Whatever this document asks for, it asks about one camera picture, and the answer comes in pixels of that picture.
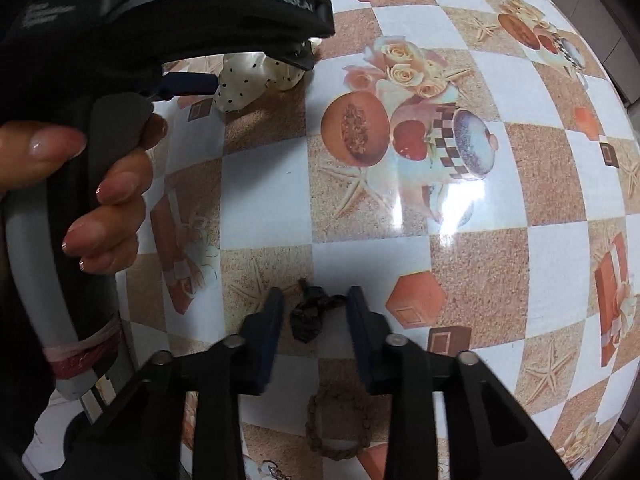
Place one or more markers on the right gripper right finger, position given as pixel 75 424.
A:
pixel 387 362

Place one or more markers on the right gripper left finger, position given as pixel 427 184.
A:
pixel 261 334

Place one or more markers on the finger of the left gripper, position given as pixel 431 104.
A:
pixel 297 54
pixel 185 84

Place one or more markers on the small black claw clip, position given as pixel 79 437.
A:
pixel 307 318

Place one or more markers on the cream polka dot scrunchie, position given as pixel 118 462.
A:
pixel 245 77

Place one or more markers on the left hand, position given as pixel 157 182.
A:
pixel 106 239

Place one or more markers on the small silver earring charm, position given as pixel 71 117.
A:
pixel 275 472

